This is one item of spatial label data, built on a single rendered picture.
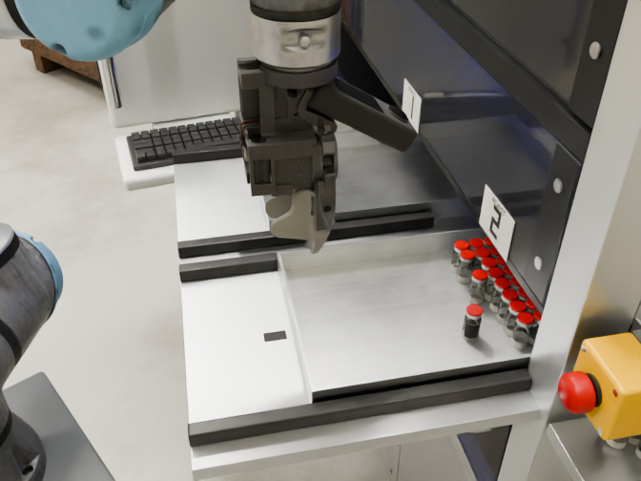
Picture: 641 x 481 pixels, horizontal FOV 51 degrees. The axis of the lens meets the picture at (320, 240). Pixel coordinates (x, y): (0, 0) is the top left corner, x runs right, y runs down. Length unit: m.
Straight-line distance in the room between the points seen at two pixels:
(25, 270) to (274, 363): 0.31
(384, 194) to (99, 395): 1.19
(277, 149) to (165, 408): 1.45
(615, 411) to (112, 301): 1.89
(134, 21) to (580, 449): 0.63
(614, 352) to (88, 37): 0.53
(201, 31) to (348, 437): 1.00
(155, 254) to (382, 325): 1.70
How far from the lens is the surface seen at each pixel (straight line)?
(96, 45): 0.43
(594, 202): 0.66
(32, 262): 0.87
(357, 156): 1.25
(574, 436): 0.82
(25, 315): 0.84
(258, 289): 0.94
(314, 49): 0.56
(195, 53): 1.53
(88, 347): 2.20
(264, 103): 0.59
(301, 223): 0.65
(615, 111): 0.63
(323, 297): 0.93
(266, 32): 0.56
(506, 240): 0.83
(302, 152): 0.60
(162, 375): 2.06
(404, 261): 0.99
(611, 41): 0.64
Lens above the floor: 1.50
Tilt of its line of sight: 37 degrees down
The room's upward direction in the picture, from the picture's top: straight up
